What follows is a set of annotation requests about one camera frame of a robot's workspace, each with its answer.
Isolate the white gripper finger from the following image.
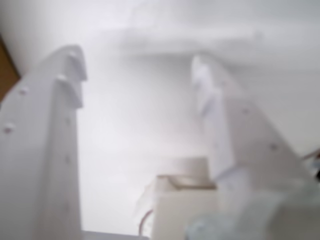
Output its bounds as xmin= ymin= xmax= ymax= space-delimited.
xmin=191 ymin=52 xmax=311 ymax=181
xmin=0 ymin=44 xmax=88 ymax=240

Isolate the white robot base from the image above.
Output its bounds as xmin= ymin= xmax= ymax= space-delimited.
xmin=136 ymin=156 xmax=218 ymax=240

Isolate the brown cardboard box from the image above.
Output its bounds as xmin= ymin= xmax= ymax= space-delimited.
xmin=0 ymin=33 xmax=21 ymax=102

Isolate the thin red wire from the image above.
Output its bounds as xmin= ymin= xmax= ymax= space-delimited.
xmin=138 ymin=209 xmax=155 ymax=237

